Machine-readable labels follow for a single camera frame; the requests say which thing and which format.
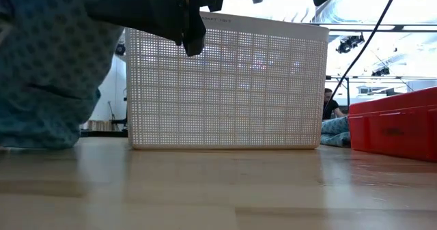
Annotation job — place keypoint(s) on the black round wall camera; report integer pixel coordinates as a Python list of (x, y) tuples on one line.
[(120, 49)]

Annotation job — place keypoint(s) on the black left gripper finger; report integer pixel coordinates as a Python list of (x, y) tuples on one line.
[(153, 15)]

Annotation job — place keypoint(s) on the blue patterned hospital gown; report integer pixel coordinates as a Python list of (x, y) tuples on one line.
[(41, 69), (336, 132)]

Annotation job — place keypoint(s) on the person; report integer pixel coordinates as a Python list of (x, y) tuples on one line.
[(330, 107)]

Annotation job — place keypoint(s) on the white perforated plastic basket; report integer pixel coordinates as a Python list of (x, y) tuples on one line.
[(232, 93)]

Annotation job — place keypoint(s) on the black ceiling spotlight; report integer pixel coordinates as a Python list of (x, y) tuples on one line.
[(348, 44)]

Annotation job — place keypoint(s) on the red first aid kit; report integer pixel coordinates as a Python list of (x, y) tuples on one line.
[(392, 127)]

